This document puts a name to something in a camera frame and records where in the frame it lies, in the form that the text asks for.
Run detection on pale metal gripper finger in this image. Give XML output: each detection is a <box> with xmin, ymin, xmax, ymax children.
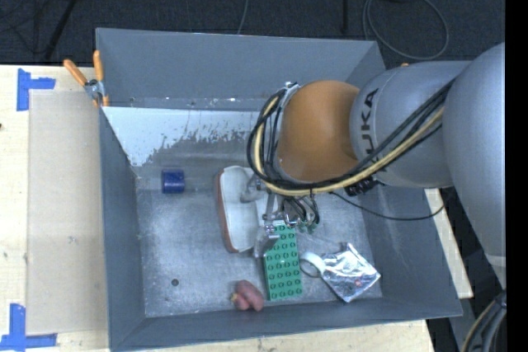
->
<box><xmin>252</xmin><ymin>223</ymin><xmax>281</xmax><ymax>259</ymax></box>

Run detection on green studded flat block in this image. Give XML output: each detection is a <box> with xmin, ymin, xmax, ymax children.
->
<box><xmin>262</xmin><ymin>223</ymin><xmax>304</xmax><ymax>302</ymax></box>

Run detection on white shoe with orange sole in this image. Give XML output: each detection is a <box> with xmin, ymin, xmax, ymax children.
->
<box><xmin>213</xmin><ymin>165</ymin><xmax>270</xmax><ymax>255</ymax></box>

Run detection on white curved loop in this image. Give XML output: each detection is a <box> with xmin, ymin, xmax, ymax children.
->
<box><xmin>299</xmin><ymin>251</ymin><xmax>328</xmax><ymax>278</ymax></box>

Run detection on pink toy sausages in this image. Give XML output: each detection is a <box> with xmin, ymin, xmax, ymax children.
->
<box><xmin>229</xmin><ymin>279</ymin><xmax>266</xmax><ymax>312</ymax></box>

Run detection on grey metal bin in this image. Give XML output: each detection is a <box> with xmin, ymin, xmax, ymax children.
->
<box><xmin>94</xmin><ymin>27</ymin><xmax>464</xmax><ymax>351</ymax></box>

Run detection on silver foil packet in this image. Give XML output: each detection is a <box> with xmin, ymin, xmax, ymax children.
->
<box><xmin>318</xmin><ymin>242</ymin><xmax>382</xmax><ymax>304</ymax></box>

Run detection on small blue cylinder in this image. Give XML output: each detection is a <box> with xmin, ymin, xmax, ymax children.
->
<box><xmin>161</xmin><ymin>168</ymin><xmax>186</xmax><ymax>195</ymax></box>

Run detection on pale wood flat board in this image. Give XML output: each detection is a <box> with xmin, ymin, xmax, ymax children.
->
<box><xmin>25</xmin><ymin>89</ymin><xmax>110</xmax><ymax>337</ymax></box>

